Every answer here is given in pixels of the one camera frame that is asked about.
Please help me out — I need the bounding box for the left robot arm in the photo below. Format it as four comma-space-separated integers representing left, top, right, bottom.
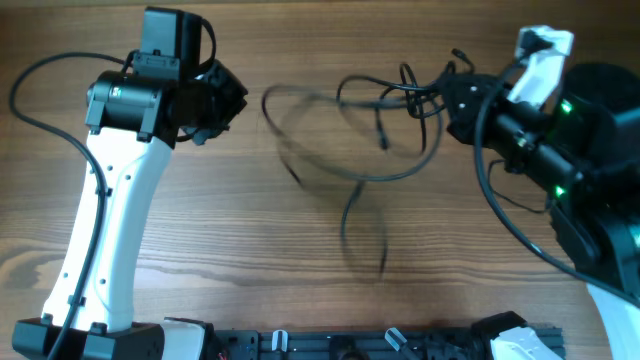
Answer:
12, 7, 247, 359

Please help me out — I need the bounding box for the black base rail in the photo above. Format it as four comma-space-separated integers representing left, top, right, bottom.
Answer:
216, 328, 495, 360

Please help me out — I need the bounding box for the black USB cable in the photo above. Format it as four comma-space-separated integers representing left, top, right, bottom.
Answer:
277, 48, 476, 279
259, 62, 451, 184

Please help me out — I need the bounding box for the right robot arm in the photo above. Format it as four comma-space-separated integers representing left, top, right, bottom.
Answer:
436, 63, 639, 359

